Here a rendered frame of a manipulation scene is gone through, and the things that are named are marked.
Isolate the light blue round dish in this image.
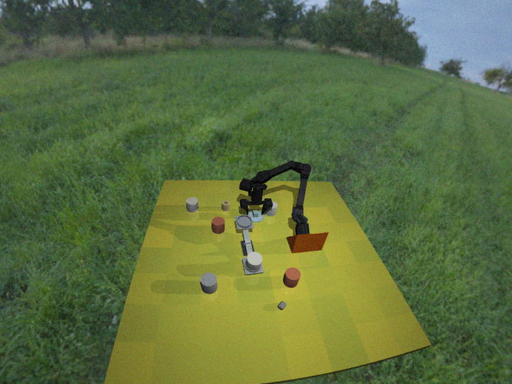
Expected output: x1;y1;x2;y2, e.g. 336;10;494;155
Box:
248;211;264;223

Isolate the white cylinder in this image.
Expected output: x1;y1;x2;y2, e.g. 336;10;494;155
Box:
245;252;262;271

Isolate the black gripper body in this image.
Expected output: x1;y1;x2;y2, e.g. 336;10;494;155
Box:
240;194;273;208

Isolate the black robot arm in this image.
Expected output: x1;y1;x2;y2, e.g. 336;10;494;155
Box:
239;161;311;235

